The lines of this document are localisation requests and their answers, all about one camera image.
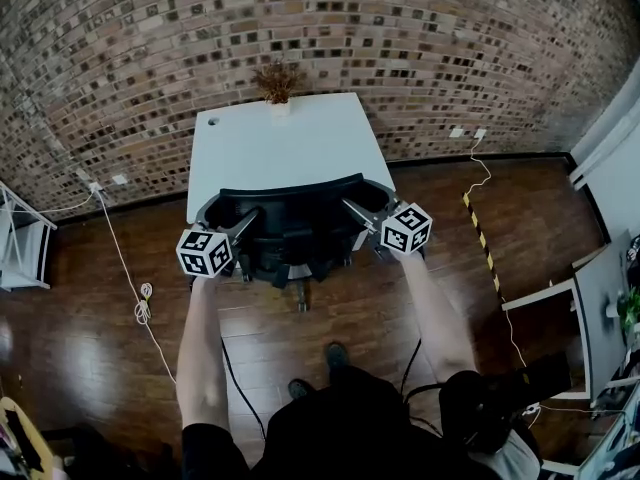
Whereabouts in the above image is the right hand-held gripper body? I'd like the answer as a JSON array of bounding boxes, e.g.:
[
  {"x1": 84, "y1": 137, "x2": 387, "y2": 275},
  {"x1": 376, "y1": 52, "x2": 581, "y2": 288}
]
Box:
[{"x1": 364, "y1": 202, "x2": 434, "y2": 258}]

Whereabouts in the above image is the person's left shoe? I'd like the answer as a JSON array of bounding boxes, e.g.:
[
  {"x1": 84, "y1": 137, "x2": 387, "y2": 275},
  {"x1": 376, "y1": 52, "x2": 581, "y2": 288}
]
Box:
[{"x1": 286, "y1": 377, "x2": 315, "y2": 401}]

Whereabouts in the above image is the yellow black floor tape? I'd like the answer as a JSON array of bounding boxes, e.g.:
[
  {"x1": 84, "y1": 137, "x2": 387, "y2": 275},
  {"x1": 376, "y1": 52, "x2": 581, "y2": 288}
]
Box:
[{"x1": 461, "y1": 192, "x2": 504, "y2": 300}]

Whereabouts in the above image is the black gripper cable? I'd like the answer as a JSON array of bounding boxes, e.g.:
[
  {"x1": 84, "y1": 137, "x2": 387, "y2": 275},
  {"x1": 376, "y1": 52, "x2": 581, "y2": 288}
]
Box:
[
  {"x1": 219, "y1": 336, "x2": 267, "y2": 442},
  {"x1": 399, "y1": 336, "x2": 442, "y2": 405}
]

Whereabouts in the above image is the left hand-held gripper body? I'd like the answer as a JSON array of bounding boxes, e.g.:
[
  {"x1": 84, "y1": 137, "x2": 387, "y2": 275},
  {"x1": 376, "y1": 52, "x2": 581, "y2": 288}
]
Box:
[{"x1": 175, "y1": 224, "x2": 247, "y2": 280}]

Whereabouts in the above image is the long white cable with coil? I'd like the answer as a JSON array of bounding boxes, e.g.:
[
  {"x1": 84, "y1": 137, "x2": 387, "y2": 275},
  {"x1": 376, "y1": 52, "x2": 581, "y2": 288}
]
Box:
[{"x1": 91, "y1": 182, "x2": 179, "y2": 385}]

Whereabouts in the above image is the black mesh office chair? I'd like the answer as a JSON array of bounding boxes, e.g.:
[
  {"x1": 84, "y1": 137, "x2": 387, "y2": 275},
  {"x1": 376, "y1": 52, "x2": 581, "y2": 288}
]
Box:
[{"x1": 194, "y1": 172, "x2": 401, "y2": 314}]

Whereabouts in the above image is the thin white cable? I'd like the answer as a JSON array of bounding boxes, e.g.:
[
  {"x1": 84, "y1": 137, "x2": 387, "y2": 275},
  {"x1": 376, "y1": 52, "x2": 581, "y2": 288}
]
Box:
[{"x1": 468, "y1": 136, "x2": 530, "y2": 370}]

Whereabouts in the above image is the person's black clothing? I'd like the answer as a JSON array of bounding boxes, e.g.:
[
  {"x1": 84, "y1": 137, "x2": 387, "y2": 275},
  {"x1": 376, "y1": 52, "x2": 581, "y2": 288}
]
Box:
[{"x1": 181, "y1": 362, "x2": 544, "y2": 480}]

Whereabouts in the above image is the black waist pack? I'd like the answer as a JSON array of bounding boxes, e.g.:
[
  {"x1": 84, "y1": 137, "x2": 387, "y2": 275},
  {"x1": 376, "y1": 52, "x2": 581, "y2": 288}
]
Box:
[{"x1": 439, "y1": 351, "x2": 573, "y2": 456}]

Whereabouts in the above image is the dried plant in white pot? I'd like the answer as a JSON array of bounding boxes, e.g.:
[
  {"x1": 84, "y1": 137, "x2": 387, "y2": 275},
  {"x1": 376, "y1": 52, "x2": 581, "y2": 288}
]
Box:
[{"x1": 249, "y1": 59, "x2": 309, "y2": 120}]

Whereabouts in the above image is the yellow cloth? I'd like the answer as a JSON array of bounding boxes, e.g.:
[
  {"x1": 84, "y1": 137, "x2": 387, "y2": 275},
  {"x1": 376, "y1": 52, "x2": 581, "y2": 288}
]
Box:
[{"x1": 0, "y1": 395, "x2": 55, "y2": 480}]

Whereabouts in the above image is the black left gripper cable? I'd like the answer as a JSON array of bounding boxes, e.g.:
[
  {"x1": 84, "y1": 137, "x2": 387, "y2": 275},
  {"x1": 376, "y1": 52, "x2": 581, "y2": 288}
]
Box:
[{"x1": 219, "y1": 336, "x2": 267, "y2": 442}]

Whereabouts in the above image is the person's right shoe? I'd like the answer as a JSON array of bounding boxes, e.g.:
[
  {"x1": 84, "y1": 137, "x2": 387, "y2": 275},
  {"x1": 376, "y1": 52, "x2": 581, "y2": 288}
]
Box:
[{"x1": 324, "y1": 342, "x2": 350, "y2": 370}]

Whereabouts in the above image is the white table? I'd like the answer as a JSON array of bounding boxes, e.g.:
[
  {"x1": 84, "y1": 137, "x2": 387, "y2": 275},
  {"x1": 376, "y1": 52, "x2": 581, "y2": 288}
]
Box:
[{"x1": 185, "y1": 92, "x2": 399, "y2": 225}]

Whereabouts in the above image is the person's left forearm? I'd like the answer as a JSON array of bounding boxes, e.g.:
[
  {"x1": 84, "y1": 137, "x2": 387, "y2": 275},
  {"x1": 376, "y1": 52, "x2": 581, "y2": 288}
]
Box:
[{"x1": 175, "y1": 271, "x2": 232, "y2": 430}]

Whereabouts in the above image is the person's shoe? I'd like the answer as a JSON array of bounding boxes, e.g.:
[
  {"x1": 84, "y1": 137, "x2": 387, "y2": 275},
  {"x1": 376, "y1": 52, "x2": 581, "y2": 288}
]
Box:
[
  {"x1": 286, "y1": 377, "x2": 315, "y2": 401},
  {"x1": 324, "y1": 342, "x2": 350, "y2": 370}
]

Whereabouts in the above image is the person's right forearm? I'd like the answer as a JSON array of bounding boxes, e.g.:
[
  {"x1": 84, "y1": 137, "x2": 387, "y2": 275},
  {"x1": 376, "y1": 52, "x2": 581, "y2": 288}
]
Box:
[{"x1": 396, "y1": 251, "x2": 480, "y2": 385}]

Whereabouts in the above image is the green potted plant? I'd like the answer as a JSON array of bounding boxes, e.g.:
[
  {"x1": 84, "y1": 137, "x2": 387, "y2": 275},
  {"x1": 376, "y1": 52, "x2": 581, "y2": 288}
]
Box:
[{"x1": 616, "y1": 286, "x2": 640, "y2": 330}]

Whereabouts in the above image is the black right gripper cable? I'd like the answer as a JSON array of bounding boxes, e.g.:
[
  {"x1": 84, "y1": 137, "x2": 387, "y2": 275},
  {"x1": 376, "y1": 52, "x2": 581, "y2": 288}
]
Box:
[{"x1": 399, "y1": 336, "x2": 442, "y2": 405}]

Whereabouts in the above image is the grey desk with white legs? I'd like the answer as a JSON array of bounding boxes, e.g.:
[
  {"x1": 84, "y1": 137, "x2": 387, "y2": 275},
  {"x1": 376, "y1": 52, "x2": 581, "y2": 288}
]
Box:
[{"x1": 501, "y1": 229, "x2": 637, "y2": 402}]

